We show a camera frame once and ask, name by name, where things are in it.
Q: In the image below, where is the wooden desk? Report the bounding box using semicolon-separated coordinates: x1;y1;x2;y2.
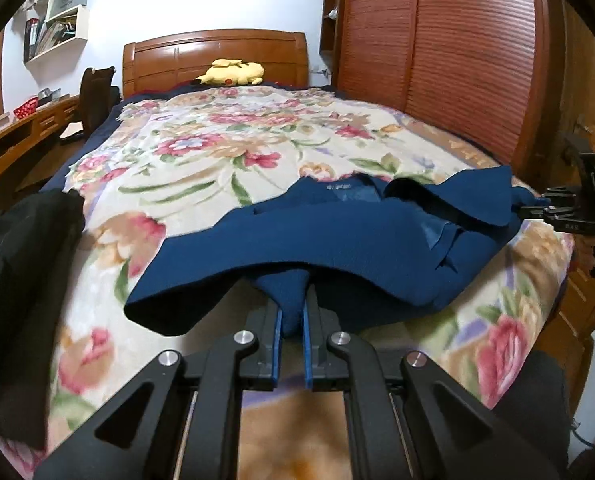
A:
0;95;86;216

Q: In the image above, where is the wooden bed headboard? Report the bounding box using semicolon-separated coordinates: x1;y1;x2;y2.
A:
122;29;309;100

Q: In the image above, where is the white wall shelf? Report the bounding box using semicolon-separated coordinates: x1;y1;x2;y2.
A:
22;0;98;65

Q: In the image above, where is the wooden cabinet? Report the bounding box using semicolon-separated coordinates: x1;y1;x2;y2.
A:
547;0;595;391

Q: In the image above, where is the black cloth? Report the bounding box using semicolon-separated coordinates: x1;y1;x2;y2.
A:
0;189;86;451

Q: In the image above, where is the dark blue coat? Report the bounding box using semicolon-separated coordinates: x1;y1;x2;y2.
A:
126;166;523;338

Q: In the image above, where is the wooden louvered wardrobe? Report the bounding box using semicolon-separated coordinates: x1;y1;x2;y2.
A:
332;0;561;186

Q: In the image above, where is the floral blanket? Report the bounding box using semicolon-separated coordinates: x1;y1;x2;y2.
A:
0;85;578;480

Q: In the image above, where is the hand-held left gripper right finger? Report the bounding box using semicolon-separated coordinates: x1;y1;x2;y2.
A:
302;287;561;480

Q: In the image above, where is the dark brown chair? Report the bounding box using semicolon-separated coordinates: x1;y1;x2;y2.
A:
60;66;121;146

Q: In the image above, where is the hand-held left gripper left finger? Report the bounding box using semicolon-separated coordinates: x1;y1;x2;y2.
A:
32;302;284;480

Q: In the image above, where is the yellow plush toy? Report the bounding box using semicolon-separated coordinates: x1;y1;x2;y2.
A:
194;58;264;87

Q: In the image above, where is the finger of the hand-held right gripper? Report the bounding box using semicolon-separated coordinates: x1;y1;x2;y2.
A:
517;186;578;223

